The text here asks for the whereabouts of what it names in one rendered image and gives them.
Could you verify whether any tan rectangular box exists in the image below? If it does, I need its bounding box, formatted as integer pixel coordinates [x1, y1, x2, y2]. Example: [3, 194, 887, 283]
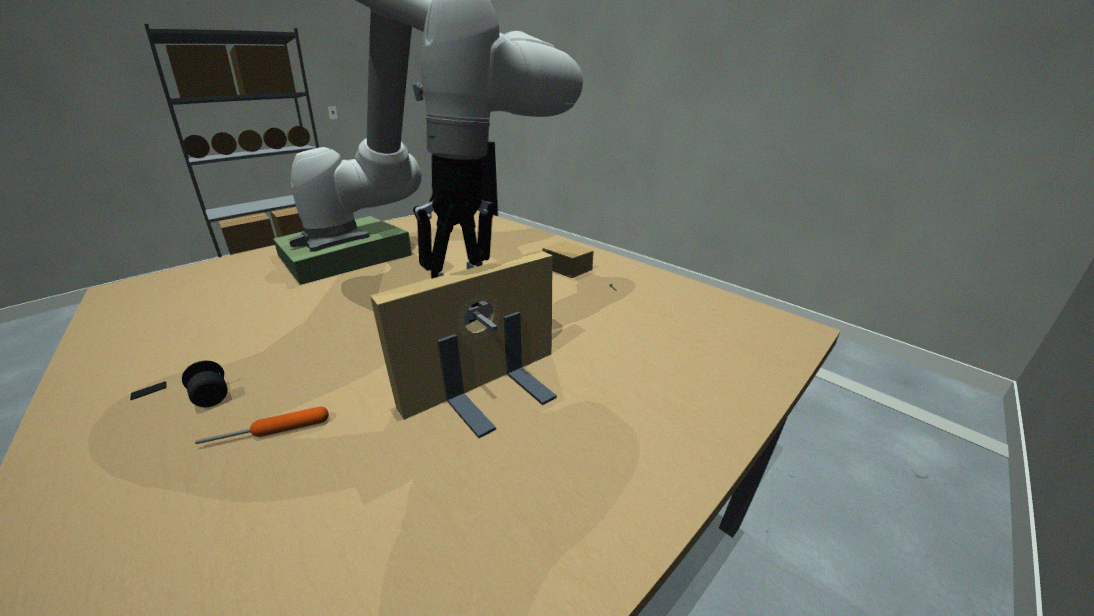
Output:
[542, 241, 593, 278]

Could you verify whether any orange-handled screwdriver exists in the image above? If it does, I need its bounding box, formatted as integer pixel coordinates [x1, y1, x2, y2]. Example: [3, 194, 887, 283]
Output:
[195, 407, 329, 444]

